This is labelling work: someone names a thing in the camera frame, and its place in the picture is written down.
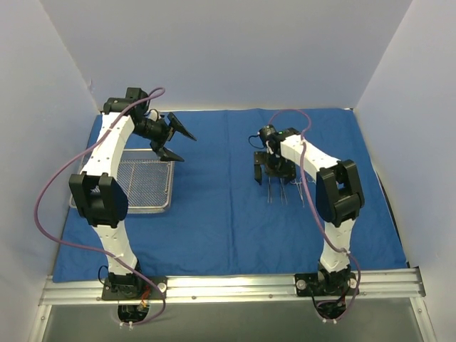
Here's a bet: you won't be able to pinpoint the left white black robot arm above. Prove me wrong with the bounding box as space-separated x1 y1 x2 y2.
69 94 194 299

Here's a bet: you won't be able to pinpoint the steel tweezers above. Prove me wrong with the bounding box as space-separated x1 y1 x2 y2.
279 178 288 205
267 177 273 204

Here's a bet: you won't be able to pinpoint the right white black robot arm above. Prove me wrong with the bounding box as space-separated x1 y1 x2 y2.
254 125 365 294

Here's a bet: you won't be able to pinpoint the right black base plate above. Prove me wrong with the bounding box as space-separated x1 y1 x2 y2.
294 271 359 297

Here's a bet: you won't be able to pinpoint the aluminium front rail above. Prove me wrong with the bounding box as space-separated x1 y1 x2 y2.
39 269 425 305

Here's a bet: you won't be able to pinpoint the wire mesh instrument tray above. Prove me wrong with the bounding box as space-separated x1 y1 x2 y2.
68 148 175 219

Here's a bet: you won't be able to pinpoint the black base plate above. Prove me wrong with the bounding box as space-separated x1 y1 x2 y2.
101 273 162 301
294 271 359 297

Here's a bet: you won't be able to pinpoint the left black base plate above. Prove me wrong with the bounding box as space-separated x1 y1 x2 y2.
101 273 162 301

